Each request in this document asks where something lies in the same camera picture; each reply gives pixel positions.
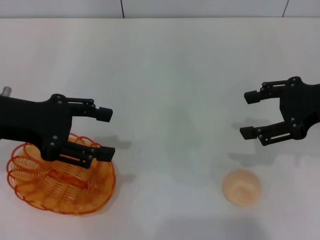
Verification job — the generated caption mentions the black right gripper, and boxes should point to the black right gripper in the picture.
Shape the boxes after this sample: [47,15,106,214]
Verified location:
[239,76,320,147]

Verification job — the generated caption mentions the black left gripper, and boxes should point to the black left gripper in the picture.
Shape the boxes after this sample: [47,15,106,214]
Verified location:
[0,93,116,171]

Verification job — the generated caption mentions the orange woven plastic basket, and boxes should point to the orange woven plastic basket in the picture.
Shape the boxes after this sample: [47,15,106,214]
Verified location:
[6,132,117,216]

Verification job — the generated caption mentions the pale round bun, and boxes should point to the pale round bun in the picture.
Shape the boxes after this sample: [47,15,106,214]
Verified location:
[221,168,263,208]

